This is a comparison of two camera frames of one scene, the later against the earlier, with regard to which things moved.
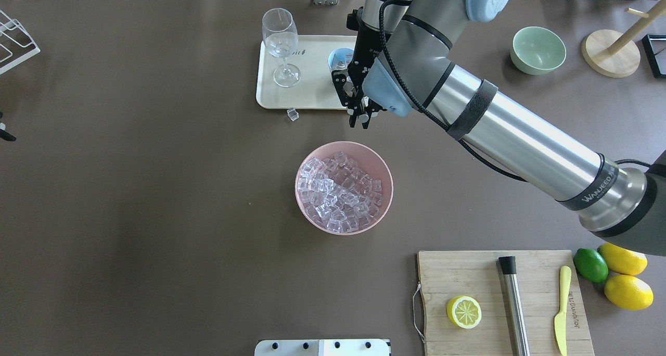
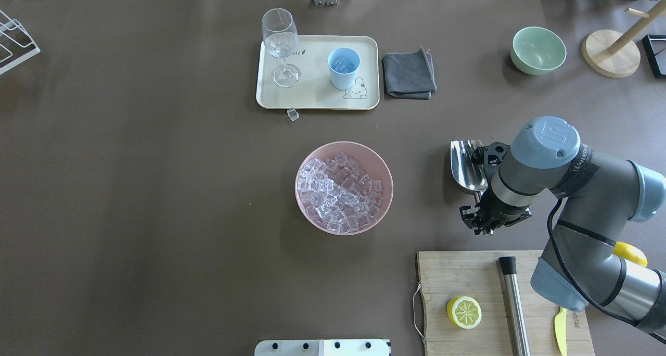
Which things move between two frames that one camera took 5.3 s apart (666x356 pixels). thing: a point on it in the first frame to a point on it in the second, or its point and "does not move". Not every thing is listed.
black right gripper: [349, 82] to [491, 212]
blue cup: [338, 59] does not move
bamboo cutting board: [446, 275] does not move
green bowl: [537, 51] does not move
